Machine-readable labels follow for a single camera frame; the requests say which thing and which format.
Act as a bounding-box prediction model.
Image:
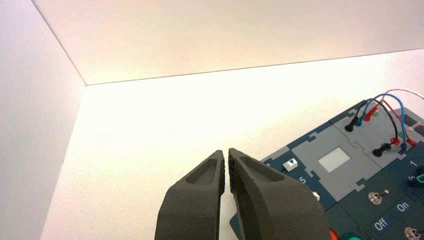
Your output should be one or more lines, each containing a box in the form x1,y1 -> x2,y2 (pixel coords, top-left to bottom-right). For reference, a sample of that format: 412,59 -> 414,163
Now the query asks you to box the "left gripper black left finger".
154,149 -> 226,240

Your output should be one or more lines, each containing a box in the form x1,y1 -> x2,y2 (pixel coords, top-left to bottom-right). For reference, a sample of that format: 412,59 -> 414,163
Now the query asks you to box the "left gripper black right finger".
227,148 -> 332,240

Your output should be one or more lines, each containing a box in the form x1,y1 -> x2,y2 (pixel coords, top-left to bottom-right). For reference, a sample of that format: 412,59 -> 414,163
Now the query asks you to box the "blue grey modular control box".
229,99 -> 424,240

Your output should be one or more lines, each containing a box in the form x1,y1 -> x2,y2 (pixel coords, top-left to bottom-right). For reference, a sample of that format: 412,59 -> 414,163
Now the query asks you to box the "green rotary selector knob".
409,165 -> 424,188

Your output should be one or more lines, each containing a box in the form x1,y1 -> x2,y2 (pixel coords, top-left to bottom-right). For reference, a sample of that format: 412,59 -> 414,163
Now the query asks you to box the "black banana plug cable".
344,98 -> 399,158

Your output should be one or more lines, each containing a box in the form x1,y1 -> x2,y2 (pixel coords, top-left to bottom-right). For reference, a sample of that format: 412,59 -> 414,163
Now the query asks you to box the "blue banana plug cable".
355,93 -> 409,153

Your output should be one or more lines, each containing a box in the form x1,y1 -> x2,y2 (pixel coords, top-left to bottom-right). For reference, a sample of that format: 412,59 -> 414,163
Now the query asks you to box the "red banana plug cable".
363,99 -> 419,148

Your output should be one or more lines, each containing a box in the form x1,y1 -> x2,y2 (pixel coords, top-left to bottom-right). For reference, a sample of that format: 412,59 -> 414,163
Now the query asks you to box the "white banana plug cable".
384,88 -> 424,133

